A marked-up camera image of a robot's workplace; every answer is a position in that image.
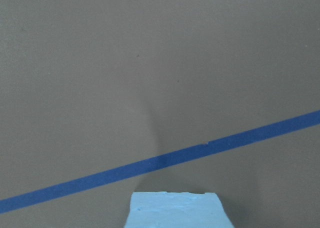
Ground light blue foam block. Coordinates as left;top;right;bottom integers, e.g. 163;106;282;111
124;191;234;228

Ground blue tape grid lines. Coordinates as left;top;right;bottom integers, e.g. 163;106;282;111
0;110;320;214

